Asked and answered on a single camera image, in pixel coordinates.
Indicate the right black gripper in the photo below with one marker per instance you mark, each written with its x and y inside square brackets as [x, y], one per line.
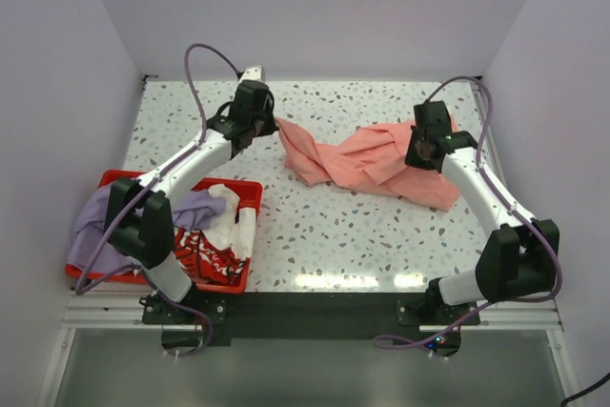
[411, 159]

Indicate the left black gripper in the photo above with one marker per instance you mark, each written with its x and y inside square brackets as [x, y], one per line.
[271, 127]

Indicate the pink t shirt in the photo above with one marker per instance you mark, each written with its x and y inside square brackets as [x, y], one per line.
[371, 160]

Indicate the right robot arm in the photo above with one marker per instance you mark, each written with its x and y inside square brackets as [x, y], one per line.
[520, 256]

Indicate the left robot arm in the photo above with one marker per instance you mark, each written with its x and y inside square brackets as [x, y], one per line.
[139, 221]

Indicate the white red printed t shirt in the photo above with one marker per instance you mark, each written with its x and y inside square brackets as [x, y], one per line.
[218, 258]

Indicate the red plastic bin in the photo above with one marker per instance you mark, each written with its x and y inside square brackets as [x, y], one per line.
[249, 192]

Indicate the lavender t shirt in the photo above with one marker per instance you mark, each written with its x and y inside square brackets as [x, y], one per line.
[195, 212]

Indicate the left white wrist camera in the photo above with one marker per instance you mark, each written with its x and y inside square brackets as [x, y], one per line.
[253, 73]

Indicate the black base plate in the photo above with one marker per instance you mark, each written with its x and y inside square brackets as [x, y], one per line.
[303, 316]

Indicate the aluminium frame rail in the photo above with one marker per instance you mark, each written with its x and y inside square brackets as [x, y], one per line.
[116, 348]

